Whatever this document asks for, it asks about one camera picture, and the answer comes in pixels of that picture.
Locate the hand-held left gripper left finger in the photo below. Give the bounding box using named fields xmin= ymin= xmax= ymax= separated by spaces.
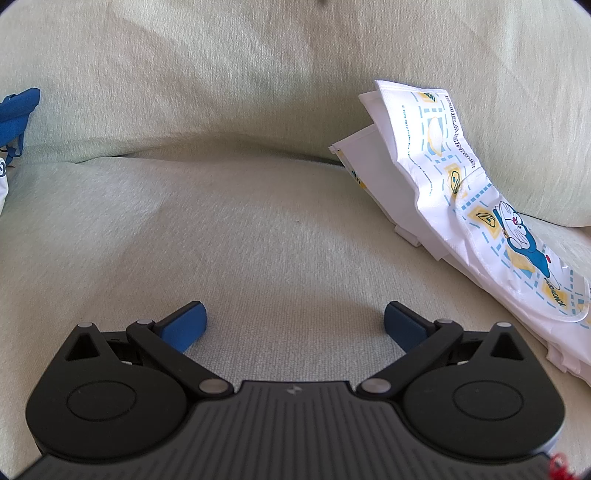
xmin=64 ymin=300 xmax=235 ymax=401

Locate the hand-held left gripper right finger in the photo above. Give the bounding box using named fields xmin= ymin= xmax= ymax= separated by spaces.
xmin=355 ymin=300 xmax=528 ymax=401

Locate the white cartoon print shopping bag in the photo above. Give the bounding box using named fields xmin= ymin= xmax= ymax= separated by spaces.
xmin=329 ymin=80 xmax=591 ymax=389

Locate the blue shopping bag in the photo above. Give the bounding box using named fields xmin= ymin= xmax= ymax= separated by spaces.
xmin=0 ymin=88 xmax=41 ymax=163

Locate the cream sofa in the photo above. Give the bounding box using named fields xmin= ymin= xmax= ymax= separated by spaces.
xmin=0 ymin=0 xmax=591 ymax=480

